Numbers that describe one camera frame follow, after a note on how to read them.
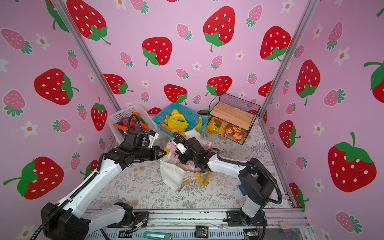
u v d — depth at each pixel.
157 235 0.70
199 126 1.08
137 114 1.15
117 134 1.05
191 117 1.18
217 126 1.04
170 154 0.78
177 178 0.75
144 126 1.11
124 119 1.13
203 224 0.73
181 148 0.75
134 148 0.60
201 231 0.69
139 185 0.86
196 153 0.65
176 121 1.14
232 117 0.98
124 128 1.05
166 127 1.10
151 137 0.70
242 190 0.82
